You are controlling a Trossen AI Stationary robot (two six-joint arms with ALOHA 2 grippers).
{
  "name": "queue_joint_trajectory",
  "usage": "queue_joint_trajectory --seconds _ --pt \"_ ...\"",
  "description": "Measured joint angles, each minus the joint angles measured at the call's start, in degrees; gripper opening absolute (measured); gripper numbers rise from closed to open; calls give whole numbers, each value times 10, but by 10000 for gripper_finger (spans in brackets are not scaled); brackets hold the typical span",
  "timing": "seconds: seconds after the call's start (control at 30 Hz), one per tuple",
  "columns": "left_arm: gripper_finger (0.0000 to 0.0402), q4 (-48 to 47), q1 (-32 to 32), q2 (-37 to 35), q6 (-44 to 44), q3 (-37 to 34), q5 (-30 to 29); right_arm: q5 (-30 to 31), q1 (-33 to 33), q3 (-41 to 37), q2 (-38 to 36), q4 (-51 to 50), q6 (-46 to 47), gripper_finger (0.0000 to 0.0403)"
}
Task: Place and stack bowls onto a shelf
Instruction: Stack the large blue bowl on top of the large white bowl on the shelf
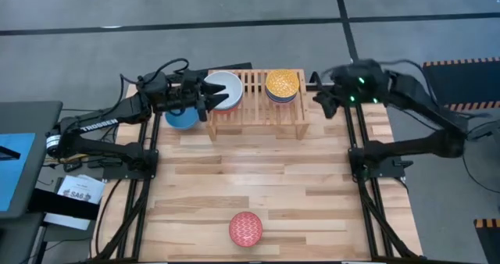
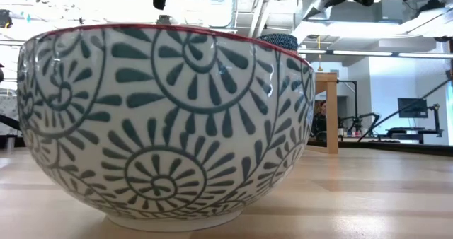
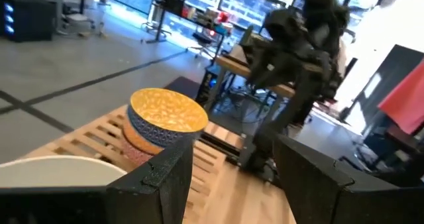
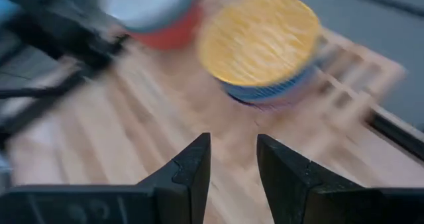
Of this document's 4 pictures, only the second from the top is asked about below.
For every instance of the black metal frame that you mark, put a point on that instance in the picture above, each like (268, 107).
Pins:
(355, 97)

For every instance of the long ceiling light strip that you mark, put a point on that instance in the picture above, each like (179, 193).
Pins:
(424, 55)
(362, 52)
(311, 51)

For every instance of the blue patterned ceramic bowl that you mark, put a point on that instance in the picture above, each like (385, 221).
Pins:
(279, 41)

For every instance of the white bowl teal floral pattern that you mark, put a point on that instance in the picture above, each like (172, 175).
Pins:
(166, 126)

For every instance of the black background desk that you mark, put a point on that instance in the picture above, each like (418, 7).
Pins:
(407, 135)

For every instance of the yellow hanging pendant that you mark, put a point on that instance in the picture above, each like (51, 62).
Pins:
(320, 67)

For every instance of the black slanted rod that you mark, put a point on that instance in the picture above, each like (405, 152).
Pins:
(403, 110)

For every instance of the black computer monitor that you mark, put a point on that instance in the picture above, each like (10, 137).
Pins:
(412, 107)

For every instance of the person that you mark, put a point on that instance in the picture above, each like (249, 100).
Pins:
(320, 120)

